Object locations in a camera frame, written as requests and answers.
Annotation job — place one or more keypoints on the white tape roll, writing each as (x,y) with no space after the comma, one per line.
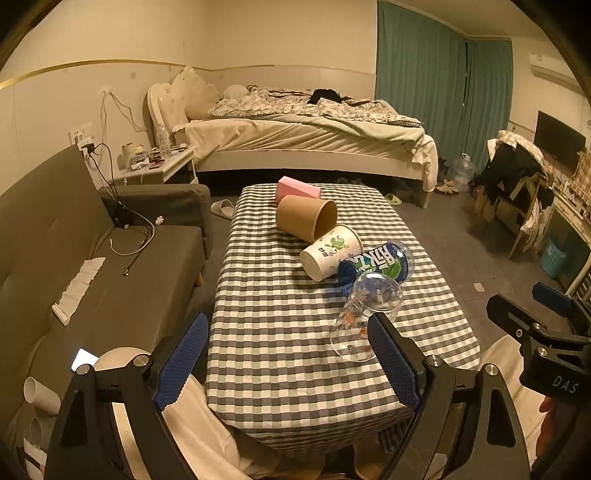
(131,152)

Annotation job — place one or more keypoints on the lit phone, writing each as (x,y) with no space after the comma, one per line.
(84,360)

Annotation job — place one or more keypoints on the blue label plastic bottle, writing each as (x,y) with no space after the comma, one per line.
(383,263)

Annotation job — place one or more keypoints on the black garment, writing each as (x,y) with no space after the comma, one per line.
(323,95)

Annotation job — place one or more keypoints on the grey slipper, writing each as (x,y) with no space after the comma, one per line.
(224,208)

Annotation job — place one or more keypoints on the white air conditioner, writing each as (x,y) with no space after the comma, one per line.
(549,69)

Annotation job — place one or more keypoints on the black television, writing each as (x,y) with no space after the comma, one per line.
(556,136)

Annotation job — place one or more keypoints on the wooden chair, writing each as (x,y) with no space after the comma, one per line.
(526,226)

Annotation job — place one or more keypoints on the white folded tissue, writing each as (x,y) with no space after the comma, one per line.
(81,286)

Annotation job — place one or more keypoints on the pink box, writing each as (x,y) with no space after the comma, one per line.
(298,187)

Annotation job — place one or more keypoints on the cluttered desk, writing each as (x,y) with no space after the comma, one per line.
(575,221)

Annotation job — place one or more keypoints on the white printed paper cup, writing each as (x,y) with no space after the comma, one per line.
(328,251)

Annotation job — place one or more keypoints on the large water jug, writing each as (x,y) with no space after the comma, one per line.
(461,174)

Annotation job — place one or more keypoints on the wall socket with chargers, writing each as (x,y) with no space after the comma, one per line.
(82,141)

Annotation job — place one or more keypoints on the pile of clothes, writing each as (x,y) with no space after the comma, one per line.
(512,161)

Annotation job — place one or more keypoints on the white bed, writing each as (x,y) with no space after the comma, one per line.
(295,143)

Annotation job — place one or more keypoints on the green curtain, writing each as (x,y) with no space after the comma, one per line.
(425,78)

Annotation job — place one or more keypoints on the clear water bottle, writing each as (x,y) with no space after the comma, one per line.
(163,138)

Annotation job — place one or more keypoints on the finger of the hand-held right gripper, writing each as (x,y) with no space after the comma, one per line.
(510,316)
(551,295)

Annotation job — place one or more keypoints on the patterned quilt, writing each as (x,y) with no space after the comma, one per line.
(286,107)

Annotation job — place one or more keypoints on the brown paper cup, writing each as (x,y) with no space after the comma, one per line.
(302,217)

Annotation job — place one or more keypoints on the blue laundry basket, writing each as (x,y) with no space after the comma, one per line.
(553,258)

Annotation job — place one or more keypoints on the grey sofa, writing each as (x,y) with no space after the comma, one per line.
(51,221)

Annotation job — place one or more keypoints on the person's right hand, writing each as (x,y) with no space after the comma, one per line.
(547,407)

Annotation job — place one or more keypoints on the white nightstand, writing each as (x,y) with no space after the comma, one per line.
(159,168)

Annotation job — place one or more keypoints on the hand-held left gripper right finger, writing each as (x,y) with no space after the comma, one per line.
(393,364)

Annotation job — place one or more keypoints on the green slippers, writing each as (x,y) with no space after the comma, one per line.
(392,199)

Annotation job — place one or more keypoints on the checkered cloth table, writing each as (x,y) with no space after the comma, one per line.
(277,332)

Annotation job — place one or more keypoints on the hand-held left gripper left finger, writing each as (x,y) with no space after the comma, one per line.
(183,364)

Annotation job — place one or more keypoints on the white pillow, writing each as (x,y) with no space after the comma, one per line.
(201,104)

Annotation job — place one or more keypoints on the clear plastic cup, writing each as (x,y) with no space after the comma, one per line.
(364,304)

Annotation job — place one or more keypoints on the black power adapter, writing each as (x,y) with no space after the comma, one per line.
(122,217)

